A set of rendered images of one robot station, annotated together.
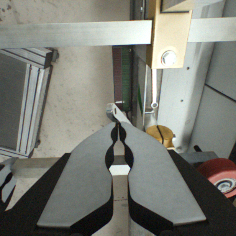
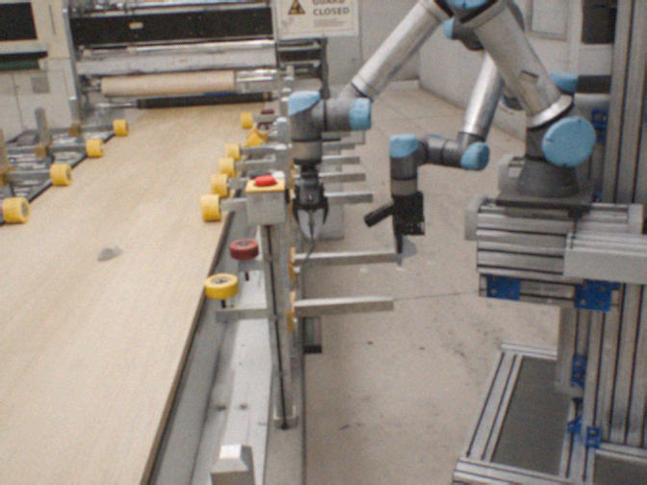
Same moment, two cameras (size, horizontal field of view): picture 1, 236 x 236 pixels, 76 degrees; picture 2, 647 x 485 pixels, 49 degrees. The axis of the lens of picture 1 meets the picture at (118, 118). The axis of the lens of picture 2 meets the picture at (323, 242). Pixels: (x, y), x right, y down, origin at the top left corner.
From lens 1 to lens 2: 1.64 m
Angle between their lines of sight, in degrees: 41
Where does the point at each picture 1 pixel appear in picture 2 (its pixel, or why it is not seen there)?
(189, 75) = (237, 360)
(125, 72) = (309, 334)
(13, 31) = (374, 299)
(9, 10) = not seen: outside the picture
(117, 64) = (317, 337)
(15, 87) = (516, 436)
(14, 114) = (523, 403)
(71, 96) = (429, 468)
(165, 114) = (260, 335)
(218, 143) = not seen: hidden behind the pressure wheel
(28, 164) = (382, 256)
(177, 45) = not seen: hidden behind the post
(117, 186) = (326, 328)
